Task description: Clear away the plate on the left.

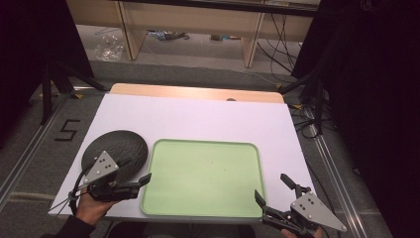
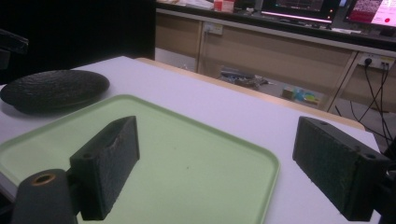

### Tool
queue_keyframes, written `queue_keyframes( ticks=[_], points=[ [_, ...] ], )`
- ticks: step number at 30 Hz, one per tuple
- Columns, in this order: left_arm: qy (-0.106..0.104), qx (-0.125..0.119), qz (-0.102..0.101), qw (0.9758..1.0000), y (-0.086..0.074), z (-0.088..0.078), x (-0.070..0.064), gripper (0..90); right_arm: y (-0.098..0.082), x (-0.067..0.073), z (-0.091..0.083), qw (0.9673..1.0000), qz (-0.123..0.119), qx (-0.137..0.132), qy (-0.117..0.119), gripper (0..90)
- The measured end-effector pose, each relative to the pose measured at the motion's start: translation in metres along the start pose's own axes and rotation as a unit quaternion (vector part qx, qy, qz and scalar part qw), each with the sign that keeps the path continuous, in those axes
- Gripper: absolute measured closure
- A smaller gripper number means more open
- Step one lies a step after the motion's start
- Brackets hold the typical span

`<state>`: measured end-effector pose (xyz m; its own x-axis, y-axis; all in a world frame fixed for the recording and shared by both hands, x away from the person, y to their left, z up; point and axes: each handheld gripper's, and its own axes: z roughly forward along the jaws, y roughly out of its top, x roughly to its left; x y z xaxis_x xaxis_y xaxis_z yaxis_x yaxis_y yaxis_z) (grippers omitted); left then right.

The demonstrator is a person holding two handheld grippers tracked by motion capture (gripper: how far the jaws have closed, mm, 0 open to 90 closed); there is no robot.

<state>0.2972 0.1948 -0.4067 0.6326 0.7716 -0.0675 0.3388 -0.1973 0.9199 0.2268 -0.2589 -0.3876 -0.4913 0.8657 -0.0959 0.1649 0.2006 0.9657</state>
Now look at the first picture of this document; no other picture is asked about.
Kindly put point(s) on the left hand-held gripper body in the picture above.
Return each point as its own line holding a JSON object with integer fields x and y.
{"x": 100, "y": 168}

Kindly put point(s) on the black round plate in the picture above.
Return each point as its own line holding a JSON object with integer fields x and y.
{"x": 127, "y": 145}

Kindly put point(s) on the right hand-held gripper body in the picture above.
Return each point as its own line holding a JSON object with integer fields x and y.
{"x": 315, "y": 211}

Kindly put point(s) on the white board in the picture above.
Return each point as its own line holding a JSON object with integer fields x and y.
{"x": 198, "y": 119}

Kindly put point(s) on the light green tray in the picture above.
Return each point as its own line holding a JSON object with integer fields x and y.
{"x": 201, "y": 178}

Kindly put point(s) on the wooden shelf unit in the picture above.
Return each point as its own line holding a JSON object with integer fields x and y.
{"x": 198, "y": 20}

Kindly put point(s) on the light wooden table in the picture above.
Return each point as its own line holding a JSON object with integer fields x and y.
{"x": 185, "y": 92}

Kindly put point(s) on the clear plastic bag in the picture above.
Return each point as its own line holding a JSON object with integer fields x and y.
{"x": 108, "y": 49}

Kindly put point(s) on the black curtain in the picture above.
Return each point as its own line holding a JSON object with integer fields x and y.
{"x": 373, "y": 99}
{"x": 29, "y": 49}

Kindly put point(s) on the person's right hand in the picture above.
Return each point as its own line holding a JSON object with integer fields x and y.
{"x": 292, "y": 234}

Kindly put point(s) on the metal floor rail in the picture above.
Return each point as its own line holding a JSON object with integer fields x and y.
{"x": 336, "y": 172}
{"x": 26, "y": 158}

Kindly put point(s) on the black metal stand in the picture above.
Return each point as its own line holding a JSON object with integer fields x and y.
{"x": 46, "y": 92}
{"x": 318, "y": 99}

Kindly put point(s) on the person's left hand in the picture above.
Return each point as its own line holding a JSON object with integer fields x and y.
{"x": 88, "y": 208}

